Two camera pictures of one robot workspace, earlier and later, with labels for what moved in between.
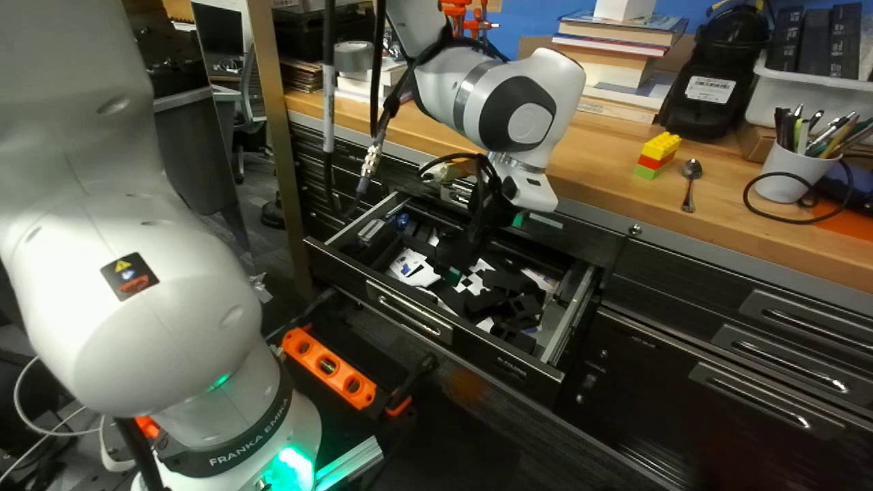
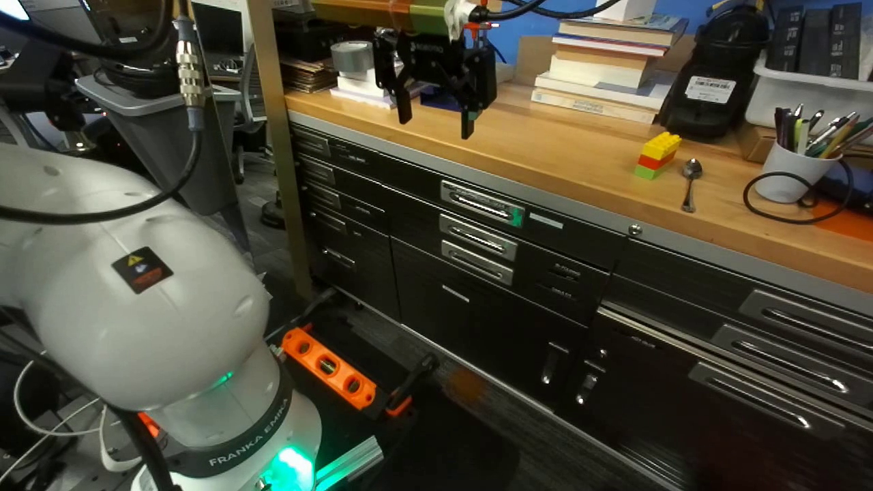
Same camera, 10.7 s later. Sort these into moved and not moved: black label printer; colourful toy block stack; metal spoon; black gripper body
Moved: black gripper body
Not moved: black label printer; metal spoon; colourful toy block stack
